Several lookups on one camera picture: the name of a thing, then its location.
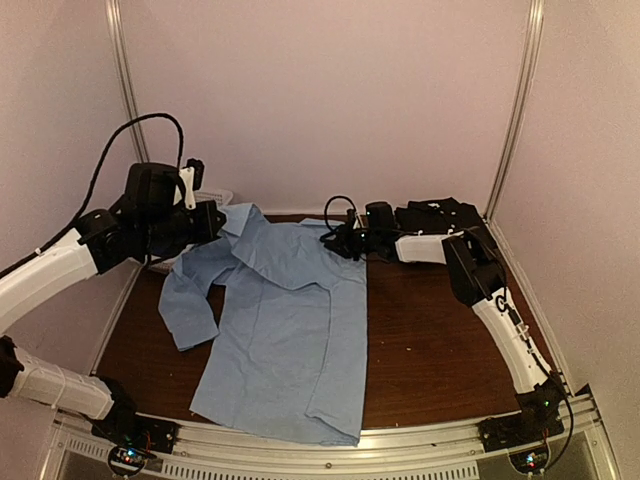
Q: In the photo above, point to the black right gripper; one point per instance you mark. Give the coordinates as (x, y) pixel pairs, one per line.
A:
(345, 240)

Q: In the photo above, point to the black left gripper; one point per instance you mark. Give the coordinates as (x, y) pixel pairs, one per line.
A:
(208, 230)

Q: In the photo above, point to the light blue long sleeve shirt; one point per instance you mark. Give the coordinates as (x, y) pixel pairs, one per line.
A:
(287, 321)

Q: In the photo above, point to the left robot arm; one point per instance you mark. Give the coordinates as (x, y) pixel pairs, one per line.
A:
(157, 218)

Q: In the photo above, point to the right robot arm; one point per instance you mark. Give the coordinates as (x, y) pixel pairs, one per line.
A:
(453, 234)

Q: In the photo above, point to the white plastic mesh basket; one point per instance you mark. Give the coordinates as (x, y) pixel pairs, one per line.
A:
(221, 197)

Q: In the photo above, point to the black folded polo shirt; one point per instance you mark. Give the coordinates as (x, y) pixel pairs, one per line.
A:
(438, 216)

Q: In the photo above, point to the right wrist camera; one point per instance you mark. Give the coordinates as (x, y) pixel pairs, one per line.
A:
(353, 219)

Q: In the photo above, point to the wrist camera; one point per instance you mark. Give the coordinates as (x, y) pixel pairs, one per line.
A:
(191, 177)
(353, 219)

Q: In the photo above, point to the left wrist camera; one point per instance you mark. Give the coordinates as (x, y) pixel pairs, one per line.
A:
(191, 177)

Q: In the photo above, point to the front aluminium rail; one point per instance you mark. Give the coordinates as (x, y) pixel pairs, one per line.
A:
(451, 450)

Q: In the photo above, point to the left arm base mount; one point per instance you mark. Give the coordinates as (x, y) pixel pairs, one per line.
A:
(136, 446)

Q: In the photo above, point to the left aluminium frame post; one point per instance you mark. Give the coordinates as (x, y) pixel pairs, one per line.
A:
(123, 73)

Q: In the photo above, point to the aluminium frame post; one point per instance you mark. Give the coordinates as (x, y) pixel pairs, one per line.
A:
(528, 66)
(123, 73)

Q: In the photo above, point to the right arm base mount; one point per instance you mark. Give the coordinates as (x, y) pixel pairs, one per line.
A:
(527, 444)

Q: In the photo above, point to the right aluminium frame post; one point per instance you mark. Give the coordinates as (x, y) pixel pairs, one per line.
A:
(528, 66)

